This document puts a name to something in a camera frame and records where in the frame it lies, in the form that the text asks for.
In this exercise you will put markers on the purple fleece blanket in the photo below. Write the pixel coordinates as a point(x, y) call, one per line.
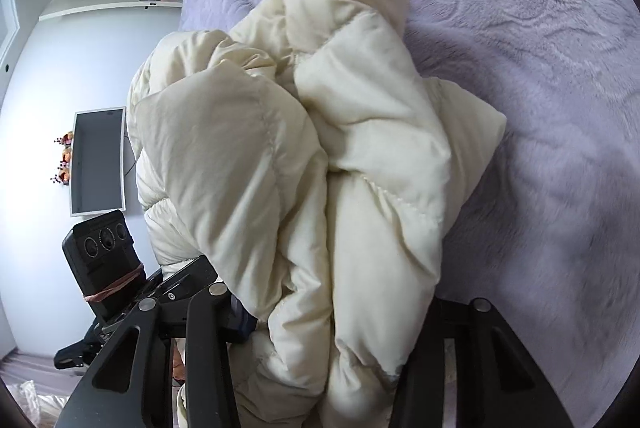
point(525, 82)

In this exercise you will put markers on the white glossy cloth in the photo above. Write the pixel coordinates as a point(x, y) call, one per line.
point(35, 405)

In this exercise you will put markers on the white door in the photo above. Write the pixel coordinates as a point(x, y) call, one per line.
point(100, 5)

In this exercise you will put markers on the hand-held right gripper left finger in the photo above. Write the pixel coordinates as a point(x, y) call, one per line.
point(210, 333)

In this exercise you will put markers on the cream puffer jacket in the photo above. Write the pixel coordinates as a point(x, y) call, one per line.
point(250, 157)

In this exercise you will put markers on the white framed wall television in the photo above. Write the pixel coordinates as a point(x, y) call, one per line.
point(97, 160)

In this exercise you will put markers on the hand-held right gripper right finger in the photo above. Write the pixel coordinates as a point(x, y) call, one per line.
point(425, 358)

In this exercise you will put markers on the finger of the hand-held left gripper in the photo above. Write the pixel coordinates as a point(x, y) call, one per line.
point(245, 320)

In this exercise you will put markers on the flower wall decoration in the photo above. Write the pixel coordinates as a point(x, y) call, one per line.
point(65, 157)

